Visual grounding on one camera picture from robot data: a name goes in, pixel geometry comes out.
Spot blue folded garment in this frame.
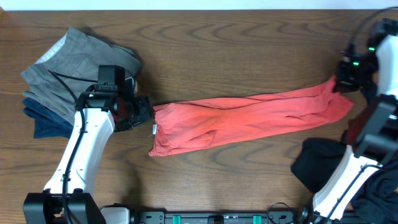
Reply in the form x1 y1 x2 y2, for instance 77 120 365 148
22 98 73 139

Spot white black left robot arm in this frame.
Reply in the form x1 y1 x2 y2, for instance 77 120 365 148
23 91 154 223

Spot grey folded shorts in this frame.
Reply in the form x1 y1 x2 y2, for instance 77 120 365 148
21 27 141 124

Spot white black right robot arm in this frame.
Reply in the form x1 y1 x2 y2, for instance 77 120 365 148
298 19 397 223

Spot black garment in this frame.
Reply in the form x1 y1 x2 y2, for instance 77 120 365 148
290 138 397 224

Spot red printed t-shirt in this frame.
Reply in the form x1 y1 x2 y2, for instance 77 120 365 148
149 77 354 156

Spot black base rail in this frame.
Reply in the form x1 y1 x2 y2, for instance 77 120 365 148
131 211 300 224

